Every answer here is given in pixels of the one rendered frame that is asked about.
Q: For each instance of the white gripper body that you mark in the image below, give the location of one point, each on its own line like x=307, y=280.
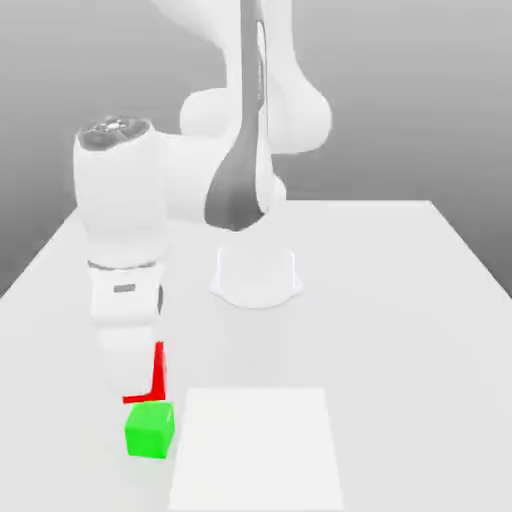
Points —
x=128, y=356

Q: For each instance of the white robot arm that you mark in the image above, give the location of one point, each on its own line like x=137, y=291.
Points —
x=120, y=192

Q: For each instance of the small green cube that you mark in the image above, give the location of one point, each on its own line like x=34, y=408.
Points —
x=148, y=434

